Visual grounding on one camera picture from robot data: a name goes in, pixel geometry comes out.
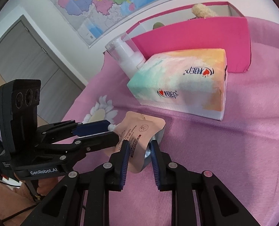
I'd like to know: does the person's left forearm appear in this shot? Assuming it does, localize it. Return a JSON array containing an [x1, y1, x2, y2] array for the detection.
[[0, 175, 40, 226]]

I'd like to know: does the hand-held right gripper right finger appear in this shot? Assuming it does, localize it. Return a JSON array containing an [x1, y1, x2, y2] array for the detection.
[[149, 140, 261, 226]]

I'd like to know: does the pink cardboard box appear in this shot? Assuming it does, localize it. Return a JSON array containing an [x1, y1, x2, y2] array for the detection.
[[126, 1, 252, 74]]

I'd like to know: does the grey door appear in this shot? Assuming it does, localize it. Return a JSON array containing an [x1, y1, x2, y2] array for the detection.
[[0, 14, 89, 99]]

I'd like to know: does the beige plush bunny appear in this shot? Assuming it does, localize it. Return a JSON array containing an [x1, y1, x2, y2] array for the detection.
[[192, 3, 218, 19]]

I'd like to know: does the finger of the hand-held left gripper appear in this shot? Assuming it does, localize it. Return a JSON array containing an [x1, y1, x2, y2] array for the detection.
[[42, 120, 112, 138], [38, 131, 121, 169]]

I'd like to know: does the person's left hand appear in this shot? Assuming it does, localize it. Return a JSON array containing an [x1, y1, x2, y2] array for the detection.
[[37, 178, 60, 196]]

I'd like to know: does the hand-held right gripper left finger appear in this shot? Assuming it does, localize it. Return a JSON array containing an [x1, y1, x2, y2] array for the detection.
[[19, 141, 131, 226]]

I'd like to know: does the black cable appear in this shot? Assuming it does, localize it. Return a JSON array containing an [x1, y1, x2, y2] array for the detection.
[[0, 202, 37, 224]]

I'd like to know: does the white pump bottle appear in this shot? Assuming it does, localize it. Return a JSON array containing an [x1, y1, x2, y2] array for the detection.
[[105, 34, 147, 79]]

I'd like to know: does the pink daisy print blanket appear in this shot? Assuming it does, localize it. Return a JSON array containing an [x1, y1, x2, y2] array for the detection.
[[59, 16, 279, 226]]

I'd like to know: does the colourful wall map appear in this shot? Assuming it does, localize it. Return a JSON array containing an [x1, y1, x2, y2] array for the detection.
[[48, 0, 258, 49]]

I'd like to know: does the pastel tissue pack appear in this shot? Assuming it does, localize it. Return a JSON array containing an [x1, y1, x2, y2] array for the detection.
[[126, 48, 228, 121]]

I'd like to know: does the peach pink pouch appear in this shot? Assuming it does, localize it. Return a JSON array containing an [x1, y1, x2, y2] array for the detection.
[[107, 111, 166, 173]]

